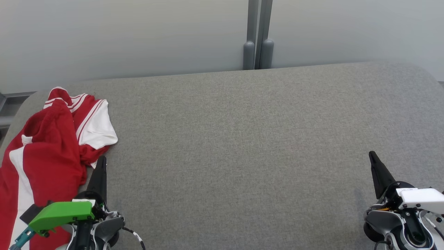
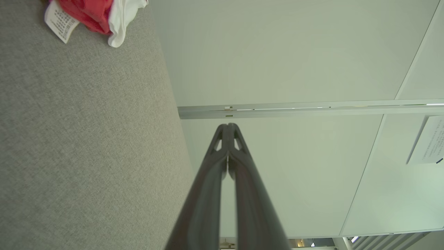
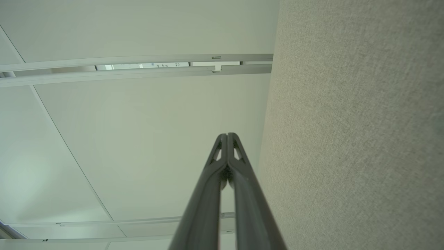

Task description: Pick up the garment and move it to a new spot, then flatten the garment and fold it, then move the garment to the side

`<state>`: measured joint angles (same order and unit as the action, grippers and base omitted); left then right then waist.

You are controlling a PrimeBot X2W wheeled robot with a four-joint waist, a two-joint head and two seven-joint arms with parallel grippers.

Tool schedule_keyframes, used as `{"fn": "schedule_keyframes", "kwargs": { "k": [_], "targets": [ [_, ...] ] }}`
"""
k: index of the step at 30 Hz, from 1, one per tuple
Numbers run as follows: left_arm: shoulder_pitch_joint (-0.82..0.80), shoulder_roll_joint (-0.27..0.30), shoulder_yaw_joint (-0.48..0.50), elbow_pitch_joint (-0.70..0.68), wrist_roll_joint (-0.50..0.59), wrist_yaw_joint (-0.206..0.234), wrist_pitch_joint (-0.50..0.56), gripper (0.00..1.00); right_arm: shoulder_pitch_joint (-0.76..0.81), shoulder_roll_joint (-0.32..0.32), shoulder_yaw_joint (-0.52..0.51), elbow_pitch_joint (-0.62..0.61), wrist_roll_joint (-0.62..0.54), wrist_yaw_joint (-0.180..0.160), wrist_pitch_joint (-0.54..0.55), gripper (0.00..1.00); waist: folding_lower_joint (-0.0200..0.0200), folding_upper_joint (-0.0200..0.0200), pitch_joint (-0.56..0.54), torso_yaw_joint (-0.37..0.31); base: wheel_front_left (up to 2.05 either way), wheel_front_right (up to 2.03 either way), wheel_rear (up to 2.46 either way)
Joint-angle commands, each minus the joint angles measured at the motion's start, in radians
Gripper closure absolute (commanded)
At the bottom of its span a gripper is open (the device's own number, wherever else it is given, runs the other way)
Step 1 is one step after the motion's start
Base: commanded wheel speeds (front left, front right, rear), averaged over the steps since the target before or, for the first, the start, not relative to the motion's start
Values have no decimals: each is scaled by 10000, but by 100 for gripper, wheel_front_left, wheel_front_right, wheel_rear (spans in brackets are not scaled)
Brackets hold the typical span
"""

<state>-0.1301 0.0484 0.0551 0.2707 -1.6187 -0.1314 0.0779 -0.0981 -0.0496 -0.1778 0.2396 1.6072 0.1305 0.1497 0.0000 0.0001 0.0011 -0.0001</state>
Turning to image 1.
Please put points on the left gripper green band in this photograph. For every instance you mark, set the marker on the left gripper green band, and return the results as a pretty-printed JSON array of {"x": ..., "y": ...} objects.
[{"x": 62, "y": 211}]

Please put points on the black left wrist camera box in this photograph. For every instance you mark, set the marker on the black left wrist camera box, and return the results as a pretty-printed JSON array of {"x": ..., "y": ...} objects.
[{"x": 31, "y": 213}]

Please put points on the grey metal frame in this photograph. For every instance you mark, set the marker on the grey metal frame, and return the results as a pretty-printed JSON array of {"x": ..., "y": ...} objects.
[{"x": 10, "y": 114}]

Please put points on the grey partition post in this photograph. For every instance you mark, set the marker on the grey partition post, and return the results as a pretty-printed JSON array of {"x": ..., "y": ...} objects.
[
  {"x": 266, "y": 52},
  {"x": 249, "y": 52}
]

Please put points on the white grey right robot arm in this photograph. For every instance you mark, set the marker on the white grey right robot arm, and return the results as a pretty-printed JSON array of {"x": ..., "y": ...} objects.
[{"x": 385, "y": 222}]

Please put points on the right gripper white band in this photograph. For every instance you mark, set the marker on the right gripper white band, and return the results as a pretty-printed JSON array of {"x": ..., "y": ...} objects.
[{"x": 423, "y": 199}]

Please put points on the red shorts with white stripe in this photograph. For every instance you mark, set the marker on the red shorts with white stripe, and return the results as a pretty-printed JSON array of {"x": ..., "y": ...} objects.
[{"x": 52, "y": 156}]

